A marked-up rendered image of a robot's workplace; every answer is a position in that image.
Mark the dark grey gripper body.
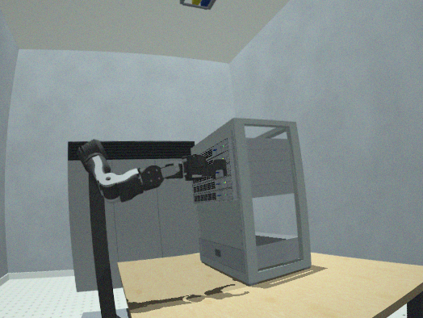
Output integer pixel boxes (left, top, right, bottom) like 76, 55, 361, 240
168, 154, 207, 181

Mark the grey server rack frame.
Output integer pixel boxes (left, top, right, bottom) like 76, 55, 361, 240
191, 118, 312, 286

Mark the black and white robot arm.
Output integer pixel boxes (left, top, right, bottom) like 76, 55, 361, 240
77, 139, 183, 203

